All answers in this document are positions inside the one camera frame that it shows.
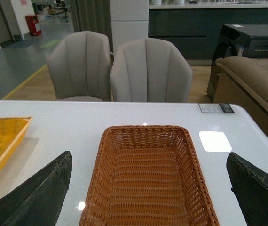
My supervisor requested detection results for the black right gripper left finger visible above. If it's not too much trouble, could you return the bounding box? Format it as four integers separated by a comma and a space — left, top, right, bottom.
0, 151, 72, 226

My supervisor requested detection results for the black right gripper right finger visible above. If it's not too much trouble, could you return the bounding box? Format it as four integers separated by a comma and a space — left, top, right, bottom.
226, 152, 268, 226

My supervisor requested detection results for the yellow woven basket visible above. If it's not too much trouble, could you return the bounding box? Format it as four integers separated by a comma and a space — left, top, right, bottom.
0, 117, 32, 171

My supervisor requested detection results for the brown wicker basket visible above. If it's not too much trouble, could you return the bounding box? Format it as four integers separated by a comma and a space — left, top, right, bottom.
79, 125, 219, 226

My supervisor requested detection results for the label sticker on table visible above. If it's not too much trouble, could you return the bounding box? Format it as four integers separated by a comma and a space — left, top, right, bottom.
198, 103, 235, 113

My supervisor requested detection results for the tan sofa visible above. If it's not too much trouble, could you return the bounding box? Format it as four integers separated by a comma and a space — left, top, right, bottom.
213, 56, 268, 137

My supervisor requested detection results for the left grey upholstered chair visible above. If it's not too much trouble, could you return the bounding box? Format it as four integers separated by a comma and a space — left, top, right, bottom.
47, 31, 112, 102

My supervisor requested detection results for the grey upholstered chair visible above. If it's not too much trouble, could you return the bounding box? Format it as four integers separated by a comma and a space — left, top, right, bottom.
47, 31, 112, 102
110, 38, 193, 103

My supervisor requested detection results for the black appliance cabinet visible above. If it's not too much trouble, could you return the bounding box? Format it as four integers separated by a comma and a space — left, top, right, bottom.
207, 24, 268, 101

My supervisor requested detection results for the right grey upholstered chair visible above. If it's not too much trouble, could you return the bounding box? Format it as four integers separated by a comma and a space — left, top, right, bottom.
110, 38, 193, 103

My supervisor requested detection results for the dark grey counter cabinet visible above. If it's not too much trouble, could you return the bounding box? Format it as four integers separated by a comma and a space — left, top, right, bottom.
149, 3, 268, 63

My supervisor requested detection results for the red bin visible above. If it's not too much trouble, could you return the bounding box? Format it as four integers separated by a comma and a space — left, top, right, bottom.
25, 15, 42, 36

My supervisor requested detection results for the white pillar cabinet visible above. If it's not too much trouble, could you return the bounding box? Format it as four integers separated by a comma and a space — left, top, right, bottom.
110, 0, 149, 52

